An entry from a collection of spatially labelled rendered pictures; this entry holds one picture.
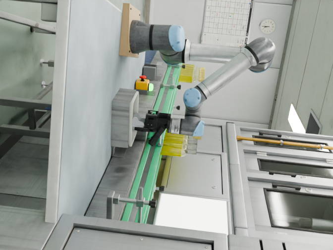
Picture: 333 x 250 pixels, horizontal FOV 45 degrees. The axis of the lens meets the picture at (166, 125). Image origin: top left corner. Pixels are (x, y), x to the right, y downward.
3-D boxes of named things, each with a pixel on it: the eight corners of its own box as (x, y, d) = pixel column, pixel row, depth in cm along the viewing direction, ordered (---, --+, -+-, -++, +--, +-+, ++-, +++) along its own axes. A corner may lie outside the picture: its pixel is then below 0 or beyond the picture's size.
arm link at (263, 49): (284, 42, 170) (192, 111, 168) (280, 52, 181) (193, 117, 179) (266, 23, 173) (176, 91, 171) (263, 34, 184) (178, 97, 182)
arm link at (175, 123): (179, 130, 191) (178, 137, 183) (170, 129, 191) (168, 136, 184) (181, 115, 188) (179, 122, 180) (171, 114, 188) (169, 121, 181)
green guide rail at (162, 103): (147, 126, 201) (163, 127, 201) (147, 124, 201) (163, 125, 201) (176, 45, 360) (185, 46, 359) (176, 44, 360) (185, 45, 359)
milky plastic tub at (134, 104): (111, 147, 182) (131, 149, 181) (112, 100, 172) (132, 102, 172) (119, 130, 198) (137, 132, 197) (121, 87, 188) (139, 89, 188)
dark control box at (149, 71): (141, 79, 259) (154, 80, 259) (142, 66, 256) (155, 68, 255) (143, 75, 267) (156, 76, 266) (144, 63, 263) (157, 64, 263)
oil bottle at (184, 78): (168, 81, 317) (203, 84, 315) (168, 74, 314) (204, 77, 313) (168, 78, 322) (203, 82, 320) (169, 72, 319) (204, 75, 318)
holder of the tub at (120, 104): (110, 156, 184) (127, 158, 184) (111, 100, 173) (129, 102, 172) (118, 140, 200) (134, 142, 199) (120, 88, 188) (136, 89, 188)
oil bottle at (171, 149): (145, 153, 208) (186, 157, 207) (145, 143, 206) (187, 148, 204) (146, 148, 213) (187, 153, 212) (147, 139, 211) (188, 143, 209)
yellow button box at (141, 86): (134, 93, 234) (146, 94, 234) (135, 81, 231) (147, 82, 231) (136, 89, 241) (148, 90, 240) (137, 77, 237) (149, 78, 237)
